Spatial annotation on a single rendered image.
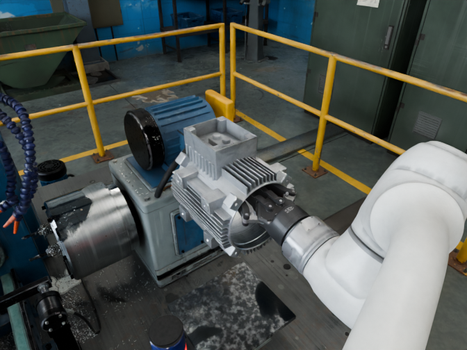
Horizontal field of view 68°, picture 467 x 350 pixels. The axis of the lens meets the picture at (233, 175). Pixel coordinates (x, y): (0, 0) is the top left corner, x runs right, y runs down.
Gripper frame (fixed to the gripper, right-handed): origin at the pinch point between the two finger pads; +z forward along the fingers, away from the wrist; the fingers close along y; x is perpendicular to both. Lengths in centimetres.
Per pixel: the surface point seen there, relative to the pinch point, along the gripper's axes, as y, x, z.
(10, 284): 49, 51, 38
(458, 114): -258, 81, 40
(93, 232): 24.7, 29.6, 25.7
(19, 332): 50, 49, 20
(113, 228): 19.5, 30.5, 25.0
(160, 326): 24.6, 13.8, -15.3
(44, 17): -65, 119, 522
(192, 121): -10.4, 8.8, 32.6
